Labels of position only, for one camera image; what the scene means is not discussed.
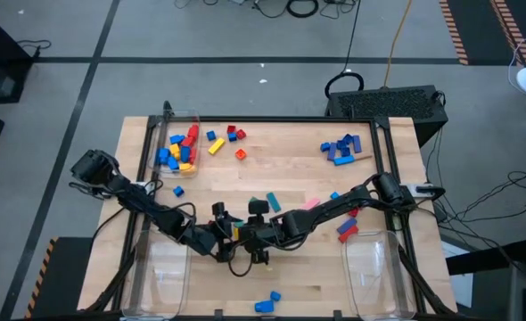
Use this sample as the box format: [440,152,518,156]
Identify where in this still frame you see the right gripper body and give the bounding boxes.
[251,213,302,265]

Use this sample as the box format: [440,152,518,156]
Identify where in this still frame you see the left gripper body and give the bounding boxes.
[186,222,228,264]

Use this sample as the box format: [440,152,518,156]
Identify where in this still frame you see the clear plastic bin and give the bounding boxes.
[148,110,201,179]
[120,229,193,320]
[341,229,418,321]

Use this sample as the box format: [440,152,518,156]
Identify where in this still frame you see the red long wooden block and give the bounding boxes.
[337,226,360,244]

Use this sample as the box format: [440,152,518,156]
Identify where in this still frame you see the black floor mat striped edges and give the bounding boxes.
[24,236,95,320]
[439,0,526,67]

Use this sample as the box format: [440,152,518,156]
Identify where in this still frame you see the black perforated computer case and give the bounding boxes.
[324,84,449,148]

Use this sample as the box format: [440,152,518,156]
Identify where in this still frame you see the black desk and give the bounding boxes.
[445,238,526,276]

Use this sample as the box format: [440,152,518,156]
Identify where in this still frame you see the black cable with coil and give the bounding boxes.
[323,0,366,100]

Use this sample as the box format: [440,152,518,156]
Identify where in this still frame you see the black coiled cable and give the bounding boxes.
[285,0,320,20]

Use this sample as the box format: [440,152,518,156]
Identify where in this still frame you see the yellow cable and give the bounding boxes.
[382,0,414,88]

